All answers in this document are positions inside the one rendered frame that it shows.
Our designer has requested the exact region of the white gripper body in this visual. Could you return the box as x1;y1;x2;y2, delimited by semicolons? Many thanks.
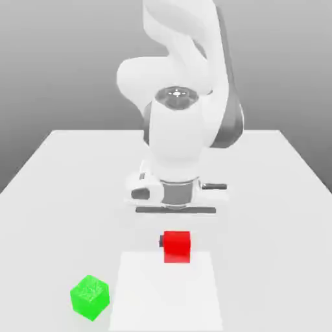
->
123;197;230;217

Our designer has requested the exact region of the small red cube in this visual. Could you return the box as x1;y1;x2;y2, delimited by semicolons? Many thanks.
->
163;230;192;265

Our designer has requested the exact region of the small green cube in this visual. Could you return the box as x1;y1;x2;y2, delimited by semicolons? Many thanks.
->
69;274;111;322

